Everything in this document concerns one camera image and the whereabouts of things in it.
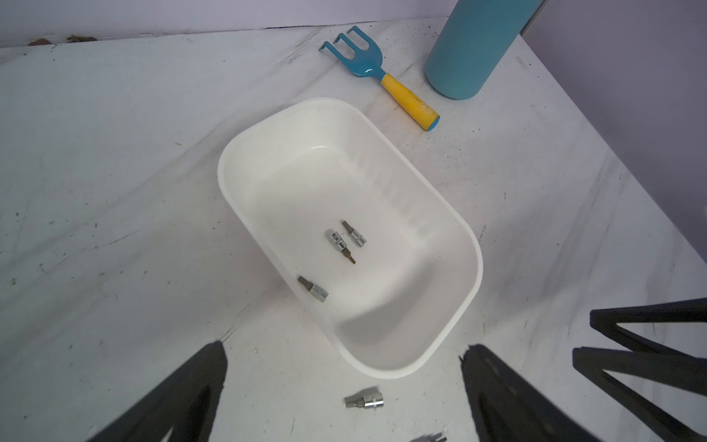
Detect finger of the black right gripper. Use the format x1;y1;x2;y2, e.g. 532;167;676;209
589;298;706;354
573;347;706;441

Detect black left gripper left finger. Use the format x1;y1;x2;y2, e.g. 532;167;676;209
91;341;228;441

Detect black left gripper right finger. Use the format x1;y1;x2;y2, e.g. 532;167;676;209
460;344;597;441

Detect silver socket bit small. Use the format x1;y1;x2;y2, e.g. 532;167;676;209
411;432;447;442

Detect white plastic storage box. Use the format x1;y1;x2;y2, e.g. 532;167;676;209
217;98;483;379

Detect silver bit brown tip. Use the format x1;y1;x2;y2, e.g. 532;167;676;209
326;229;356;264

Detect silver hex bit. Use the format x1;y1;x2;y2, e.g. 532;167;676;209
341;220;366;248

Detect teal cylindrical vase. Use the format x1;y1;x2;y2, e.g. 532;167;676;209
425;0;541;101

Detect blue yellow toy rake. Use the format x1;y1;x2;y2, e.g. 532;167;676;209
320;26;440;132

